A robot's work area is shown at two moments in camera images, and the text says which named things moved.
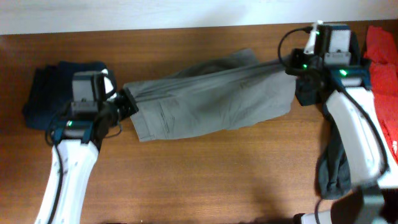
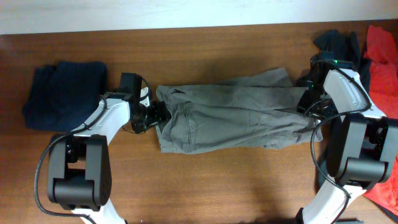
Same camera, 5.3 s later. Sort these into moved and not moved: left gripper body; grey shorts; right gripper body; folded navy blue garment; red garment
Moved: right gripper body; grey shorts; left gripper body
Not moved: folded navy blue garment; red garment
